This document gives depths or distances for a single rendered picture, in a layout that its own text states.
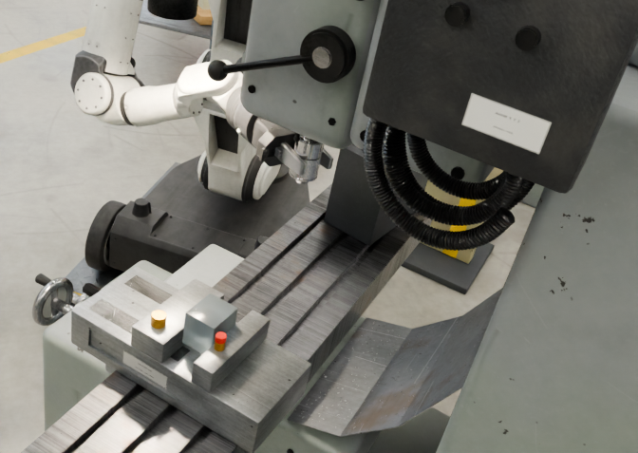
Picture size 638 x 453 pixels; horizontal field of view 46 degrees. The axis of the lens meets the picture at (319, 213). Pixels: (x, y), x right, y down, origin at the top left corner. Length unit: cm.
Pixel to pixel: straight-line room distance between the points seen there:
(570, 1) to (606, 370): 46
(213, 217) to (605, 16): 170
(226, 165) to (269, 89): 103
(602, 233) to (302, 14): 47
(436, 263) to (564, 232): 235
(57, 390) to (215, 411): 60
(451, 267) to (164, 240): 149
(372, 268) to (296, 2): 66
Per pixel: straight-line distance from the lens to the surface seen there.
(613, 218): 83
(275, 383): 114
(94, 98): 145
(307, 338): 132
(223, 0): 186
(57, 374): 163
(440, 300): 304
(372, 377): 136
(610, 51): 63
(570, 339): 91
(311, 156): 118
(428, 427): 152
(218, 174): 213
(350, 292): 144
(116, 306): 123
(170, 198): 226
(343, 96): 102
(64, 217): 315
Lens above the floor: 181
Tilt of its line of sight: 33 degrees down
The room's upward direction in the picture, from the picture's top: 13 degrees clockwise
